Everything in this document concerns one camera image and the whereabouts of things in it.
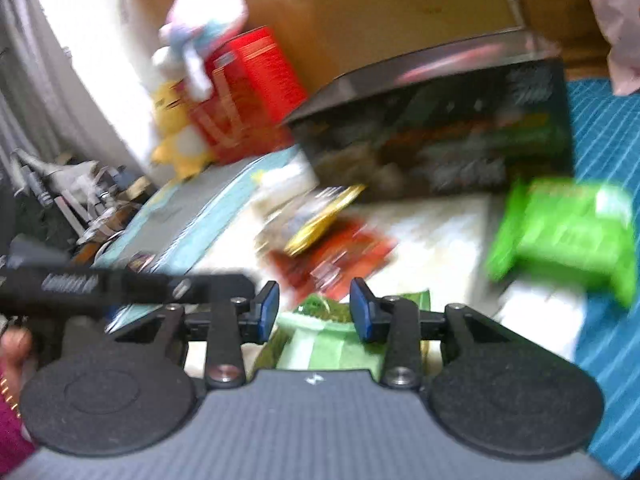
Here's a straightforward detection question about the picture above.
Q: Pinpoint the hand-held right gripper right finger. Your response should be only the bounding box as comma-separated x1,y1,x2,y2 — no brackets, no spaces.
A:
349,277,507,391

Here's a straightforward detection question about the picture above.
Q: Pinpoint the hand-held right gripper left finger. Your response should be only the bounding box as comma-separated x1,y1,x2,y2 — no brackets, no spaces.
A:
105,281,281,390

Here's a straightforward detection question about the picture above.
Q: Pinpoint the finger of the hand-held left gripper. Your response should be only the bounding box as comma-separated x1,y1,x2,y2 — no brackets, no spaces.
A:
167,272,257,311

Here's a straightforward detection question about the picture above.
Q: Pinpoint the dark green snack packet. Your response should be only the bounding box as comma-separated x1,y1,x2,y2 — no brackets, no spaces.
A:
252,290,433,373

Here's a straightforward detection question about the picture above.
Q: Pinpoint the red snack packet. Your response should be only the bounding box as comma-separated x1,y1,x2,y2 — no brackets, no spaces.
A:
267,217,399,307

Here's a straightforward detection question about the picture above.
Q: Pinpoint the dark cardboard box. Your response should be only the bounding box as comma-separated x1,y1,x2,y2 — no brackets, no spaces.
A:
282,27,576,202

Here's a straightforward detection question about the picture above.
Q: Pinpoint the person's left hand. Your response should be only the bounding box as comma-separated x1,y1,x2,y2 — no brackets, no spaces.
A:
0,331,37,397

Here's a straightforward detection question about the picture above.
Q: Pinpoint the light blue mat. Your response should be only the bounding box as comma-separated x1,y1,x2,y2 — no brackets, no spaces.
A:
92,152,321,282

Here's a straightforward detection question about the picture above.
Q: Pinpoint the cluttered tool pile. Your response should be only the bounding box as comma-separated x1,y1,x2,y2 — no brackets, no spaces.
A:
0,147,162,263

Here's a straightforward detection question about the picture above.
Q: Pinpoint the yellow snack packet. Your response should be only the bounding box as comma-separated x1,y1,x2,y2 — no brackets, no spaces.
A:
282,185,368,259

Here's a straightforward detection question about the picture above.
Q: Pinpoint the beige zigzag blanket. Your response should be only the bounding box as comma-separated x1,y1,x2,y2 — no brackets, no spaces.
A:
200,192,591,363

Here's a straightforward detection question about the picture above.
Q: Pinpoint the white snack packet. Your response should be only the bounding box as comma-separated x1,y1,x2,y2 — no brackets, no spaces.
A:
252,152,322,203

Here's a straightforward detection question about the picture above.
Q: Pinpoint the yellow plush toy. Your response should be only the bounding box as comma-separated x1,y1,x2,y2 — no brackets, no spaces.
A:
150,79,217,182

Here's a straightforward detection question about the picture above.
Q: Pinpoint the red box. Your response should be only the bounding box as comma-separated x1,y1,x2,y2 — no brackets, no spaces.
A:
187,26,309,167

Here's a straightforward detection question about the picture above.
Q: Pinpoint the bright green snack packet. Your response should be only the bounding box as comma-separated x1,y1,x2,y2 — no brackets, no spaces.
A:
485,175,638,309

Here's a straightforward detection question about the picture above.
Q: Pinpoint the grey curtain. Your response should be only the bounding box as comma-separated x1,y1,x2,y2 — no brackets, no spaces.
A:
0,0,68,171

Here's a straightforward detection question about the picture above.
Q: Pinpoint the teal striped bed sheet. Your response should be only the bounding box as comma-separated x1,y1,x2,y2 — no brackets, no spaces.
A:
565,77,640,479

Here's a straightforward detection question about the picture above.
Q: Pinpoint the white pink plush toy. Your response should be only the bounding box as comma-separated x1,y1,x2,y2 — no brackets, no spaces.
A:
151,0,251,102

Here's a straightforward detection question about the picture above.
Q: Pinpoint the wooden headboard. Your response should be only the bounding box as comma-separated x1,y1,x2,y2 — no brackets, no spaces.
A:
122,0,617,107

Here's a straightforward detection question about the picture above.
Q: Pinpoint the pink white plastic bag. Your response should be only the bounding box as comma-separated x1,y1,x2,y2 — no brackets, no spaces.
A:
575,0,640,97

